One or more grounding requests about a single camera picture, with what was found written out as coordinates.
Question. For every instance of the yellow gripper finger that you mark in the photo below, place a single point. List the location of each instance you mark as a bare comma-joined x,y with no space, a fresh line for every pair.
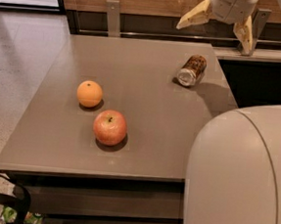
198,15
243,32

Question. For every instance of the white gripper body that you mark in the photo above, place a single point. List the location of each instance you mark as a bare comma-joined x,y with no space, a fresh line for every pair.
230,8

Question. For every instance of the orange drink can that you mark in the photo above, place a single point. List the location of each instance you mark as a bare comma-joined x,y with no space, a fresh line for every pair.
192,71

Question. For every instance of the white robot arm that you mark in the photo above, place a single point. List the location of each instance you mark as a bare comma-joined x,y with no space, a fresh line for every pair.
233,171

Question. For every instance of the orange fruit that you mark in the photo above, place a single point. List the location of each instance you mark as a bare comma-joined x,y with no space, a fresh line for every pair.
89,94

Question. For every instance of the red apple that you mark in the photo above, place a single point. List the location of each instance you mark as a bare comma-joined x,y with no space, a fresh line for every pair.
110,127

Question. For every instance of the green packet on floor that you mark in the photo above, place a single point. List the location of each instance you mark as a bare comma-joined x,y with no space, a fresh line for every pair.
9,215

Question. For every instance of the left metal bracket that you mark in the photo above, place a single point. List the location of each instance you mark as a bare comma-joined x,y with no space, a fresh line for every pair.
113,16

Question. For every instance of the grey table drawer frame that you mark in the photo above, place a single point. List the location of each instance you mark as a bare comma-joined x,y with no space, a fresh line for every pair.
99,200

